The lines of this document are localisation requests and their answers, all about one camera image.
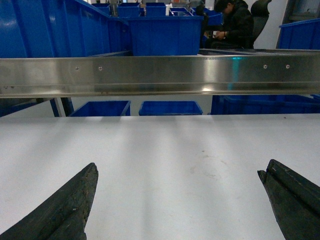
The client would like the blue bin centre behind rail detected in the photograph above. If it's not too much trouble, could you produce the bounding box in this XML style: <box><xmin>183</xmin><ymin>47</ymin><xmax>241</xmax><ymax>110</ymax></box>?
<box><xmin>128</xmin><ymin>16</ymin><xmax>203</xmax><ymax>56</ymax></box>

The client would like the black office chair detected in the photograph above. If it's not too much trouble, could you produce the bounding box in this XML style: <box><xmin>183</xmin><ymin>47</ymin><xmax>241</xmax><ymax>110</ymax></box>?
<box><xmin>250</xmin><ymin>0</ymin><xmax>272</xmax><ymax>46</ymax></box>

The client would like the blue bin far right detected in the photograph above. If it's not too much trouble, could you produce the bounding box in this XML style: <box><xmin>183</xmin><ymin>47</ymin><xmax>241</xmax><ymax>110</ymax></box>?
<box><xmin>278</xmin><ymin>18</ymin><xmax>320</xmax><ymax>50</ymax></box>

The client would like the blue floor bin left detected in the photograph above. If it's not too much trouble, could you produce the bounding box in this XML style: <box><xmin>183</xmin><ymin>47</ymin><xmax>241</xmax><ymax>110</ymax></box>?
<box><xmin>70</xmin><ymin>100</ymin><xmax>131</xmax><ymax>117</ymax></box>

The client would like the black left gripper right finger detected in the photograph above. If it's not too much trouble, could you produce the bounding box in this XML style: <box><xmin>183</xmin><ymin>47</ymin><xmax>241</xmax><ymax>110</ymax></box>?
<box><xmin>257</xmin><ymin>159</ymin><xmax>320</xmax><ymax>240</ymax></box>

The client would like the blue floor bin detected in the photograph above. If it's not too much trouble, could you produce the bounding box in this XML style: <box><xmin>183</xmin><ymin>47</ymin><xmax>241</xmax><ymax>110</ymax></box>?
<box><xmin>210</xmin><ymin>94</ymin><xmax>320</xmax><ymax>115</ymax></box>
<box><xmin>138</xmin><ymin>101</ymin><xmax>203</xmax><ymax>116</ymax></box>
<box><xmin>70</xmin><ymin>100</ymin><xmax>131</xmax><ymax>117</ymax></box>

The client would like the large blue bin left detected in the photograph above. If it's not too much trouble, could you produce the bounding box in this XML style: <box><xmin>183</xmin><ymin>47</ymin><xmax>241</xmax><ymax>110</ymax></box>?
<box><xmin>0</xmin><ymin>0</ymin><xmax>132</xmax><ymax>58</ymax></box>

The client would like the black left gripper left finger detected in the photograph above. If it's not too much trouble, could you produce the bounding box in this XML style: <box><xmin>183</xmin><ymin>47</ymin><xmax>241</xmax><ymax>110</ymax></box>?
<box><xmin>0</xmin><ymin>162</ymin><xmax>99</xmax><ymax>240</ymax></box>

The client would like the seated person in black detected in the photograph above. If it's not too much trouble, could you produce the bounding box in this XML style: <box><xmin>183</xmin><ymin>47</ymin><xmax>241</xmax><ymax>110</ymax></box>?
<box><xmin>205</xmin><ymin>0</ymin><xmax>254</xmax><ymax>49</ymax></box>

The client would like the stainless steel rail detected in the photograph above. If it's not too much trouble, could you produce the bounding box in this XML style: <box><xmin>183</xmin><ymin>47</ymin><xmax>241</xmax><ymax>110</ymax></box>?
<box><xmin>0</xmin><ymin>50</ymin><xmax>320</xmax><ymax>98</ymax></box>

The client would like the blue floor bin right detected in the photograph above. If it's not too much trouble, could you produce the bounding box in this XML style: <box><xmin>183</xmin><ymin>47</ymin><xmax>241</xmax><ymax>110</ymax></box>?
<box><xmin>210</xmin><ymin>94</ymin><xmax>320</xmax><ymax>115</ymax></box>

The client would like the blue floor bin middle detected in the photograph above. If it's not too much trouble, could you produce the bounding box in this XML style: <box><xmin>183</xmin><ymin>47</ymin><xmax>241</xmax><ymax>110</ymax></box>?
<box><xmin>138</xmin><ymin>101</ymin><xmax>203</xmax><ymax>116</ymax></box>

